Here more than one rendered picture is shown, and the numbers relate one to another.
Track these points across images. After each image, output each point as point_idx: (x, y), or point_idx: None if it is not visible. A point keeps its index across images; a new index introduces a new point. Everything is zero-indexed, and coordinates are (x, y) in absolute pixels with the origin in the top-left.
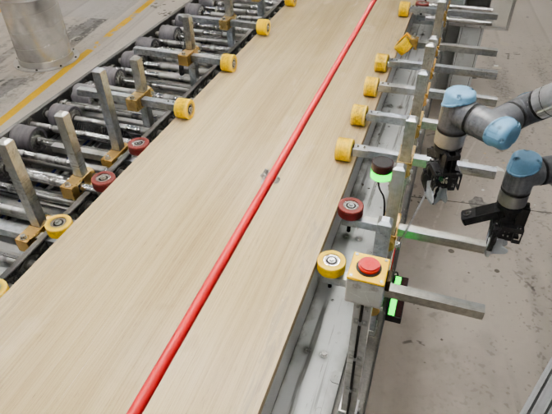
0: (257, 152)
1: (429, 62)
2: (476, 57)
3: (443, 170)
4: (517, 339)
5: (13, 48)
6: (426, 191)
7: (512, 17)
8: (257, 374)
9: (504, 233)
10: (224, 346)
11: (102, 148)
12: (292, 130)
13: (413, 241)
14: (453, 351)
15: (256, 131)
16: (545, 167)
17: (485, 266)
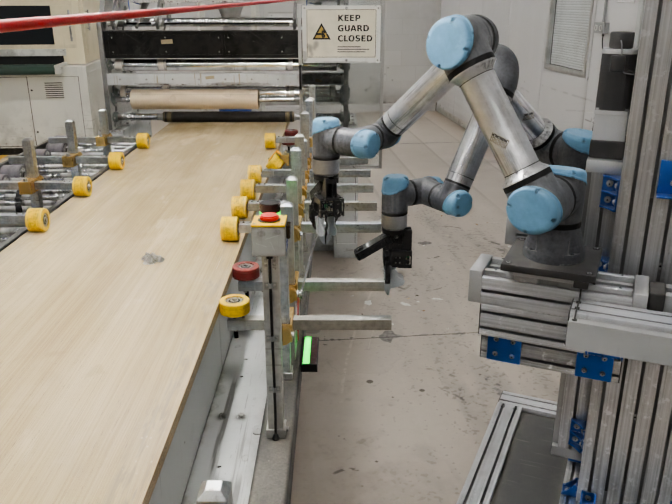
0: (133, 245)
1: (301, 152)
2: (357, 199)
3: (326, 194)
4: (456, 444)
5: None
6: (316, 229)
7: None
8: (174, 377)
9: (396, 260)
10: (133, 366)
11: None
12: (168, 227)
13: (326, 380)
14: (391, 469)
15: (128, 232)
16: (412, 184)
17: (408, 388)
